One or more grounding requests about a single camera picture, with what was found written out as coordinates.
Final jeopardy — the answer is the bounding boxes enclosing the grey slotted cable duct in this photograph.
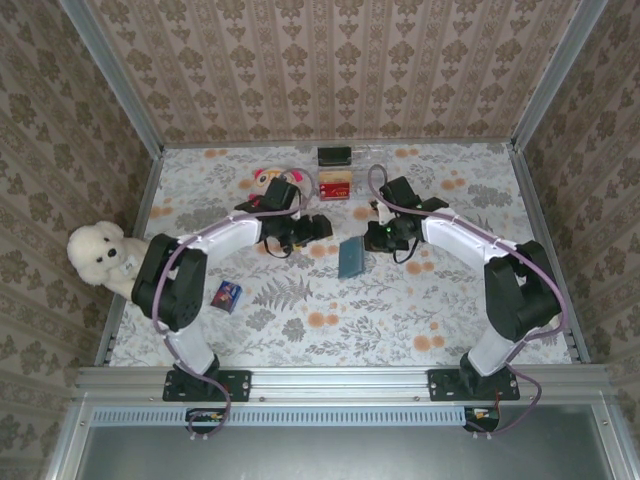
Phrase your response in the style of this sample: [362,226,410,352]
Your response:
[91,405,469,428]

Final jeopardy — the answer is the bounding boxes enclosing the floral table cover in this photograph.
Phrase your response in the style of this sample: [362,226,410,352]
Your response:
[108,142,574,369]

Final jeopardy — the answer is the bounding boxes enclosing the small black box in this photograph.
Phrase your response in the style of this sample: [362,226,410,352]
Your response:
[318,146,353,167]

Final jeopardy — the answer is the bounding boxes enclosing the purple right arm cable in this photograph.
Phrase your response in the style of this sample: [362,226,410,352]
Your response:
[367,162,571,441]

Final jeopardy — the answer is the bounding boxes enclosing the black base electronics box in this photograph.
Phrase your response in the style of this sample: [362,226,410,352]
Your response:
[185,407,227,435]
[463,404,502,434]

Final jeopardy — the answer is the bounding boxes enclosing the pink-eared plush doll with glasses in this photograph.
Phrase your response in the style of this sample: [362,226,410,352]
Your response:
[251,167,307,201]

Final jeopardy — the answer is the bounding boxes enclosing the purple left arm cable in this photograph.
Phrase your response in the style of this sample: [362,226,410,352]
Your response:
[152,168,321,444]

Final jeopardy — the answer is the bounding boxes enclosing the clear acrylic card stand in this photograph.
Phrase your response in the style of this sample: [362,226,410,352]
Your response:
[316,143,384,204]

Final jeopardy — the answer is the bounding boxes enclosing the aluminium corner post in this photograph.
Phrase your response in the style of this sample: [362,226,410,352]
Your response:
[58,0,166,157]
[510,0,610,149]

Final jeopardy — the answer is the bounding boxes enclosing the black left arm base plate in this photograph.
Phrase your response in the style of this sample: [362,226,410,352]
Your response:
[162,368,253,403]

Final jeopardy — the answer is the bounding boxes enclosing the blue-grey notebook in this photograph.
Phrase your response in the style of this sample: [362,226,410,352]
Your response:
[337,235,367,280]

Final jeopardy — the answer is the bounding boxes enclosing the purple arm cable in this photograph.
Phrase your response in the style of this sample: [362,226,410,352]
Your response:
[367,162,571,441]
[152,168,321,444]

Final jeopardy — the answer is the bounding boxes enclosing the aluminium table side rail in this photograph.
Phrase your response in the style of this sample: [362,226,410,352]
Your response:
[508,143,592,365]
[93,147,166,369]

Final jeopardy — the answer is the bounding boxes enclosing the white teddy bear plush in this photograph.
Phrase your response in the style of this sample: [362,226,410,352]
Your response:
[67,220,151,301]

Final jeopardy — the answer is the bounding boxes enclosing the red box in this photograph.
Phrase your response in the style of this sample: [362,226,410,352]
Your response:
[319,182,354,202]

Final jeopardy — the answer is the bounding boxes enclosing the long aluminium mounting rail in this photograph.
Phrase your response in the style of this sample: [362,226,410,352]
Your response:
[73,365,612,404]

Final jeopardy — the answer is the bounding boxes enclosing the thin aluminium table edge rail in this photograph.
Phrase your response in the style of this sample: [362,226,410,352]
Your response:
[162,140,514,150]

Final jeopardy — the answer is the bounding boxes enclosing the grey sheet metal panel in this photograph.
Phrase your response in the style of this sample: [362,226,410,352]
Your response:
[74,424,617,480]

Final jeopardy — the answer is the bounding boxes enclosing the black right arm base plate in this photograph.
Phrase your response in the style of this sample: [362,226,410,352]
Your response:
[427,368,521,403]

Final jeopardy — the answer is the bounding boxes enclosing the small dark blue box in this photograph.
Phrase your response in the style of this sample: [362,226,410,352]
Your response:
[210,280,245,314]

